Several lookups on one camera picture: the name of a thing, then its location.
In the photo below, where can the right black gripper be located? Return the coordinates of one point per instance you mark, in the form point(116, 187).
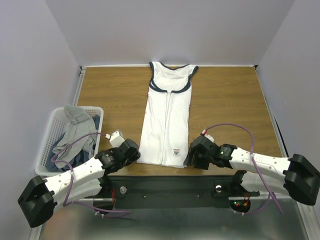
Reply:
point(198, 152)

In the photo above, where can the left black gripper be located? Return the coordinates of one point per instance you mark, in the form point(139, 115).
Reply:
point(136, 155)

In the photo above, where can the white tank top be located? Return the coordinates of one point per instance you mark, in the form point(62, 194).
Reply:
point(165, 130)

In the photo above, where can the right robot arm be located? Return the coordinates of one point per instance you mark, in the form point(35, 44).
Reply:
point(293, 176)

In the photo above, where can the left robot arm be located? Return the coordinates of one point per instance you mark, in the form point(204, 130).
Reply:
point(43, 196)

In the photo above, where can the grey tank top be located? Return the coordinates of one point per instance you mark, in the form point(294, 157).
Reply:
point(75, 115)

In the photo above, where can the blue garment in basket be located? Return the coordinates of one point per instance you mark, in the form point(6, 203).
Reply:
point(80, 152)

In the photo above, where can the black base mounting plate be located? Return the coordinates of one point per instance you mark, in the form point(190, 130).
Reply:
point(157, 192)

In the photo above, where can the white plastic laundry basket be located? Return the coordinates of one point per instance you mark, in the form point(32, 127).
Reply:
point(57, 125)

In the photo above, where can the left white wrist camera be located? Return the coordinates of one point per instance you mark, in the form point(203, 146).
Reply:
point(115, 139)

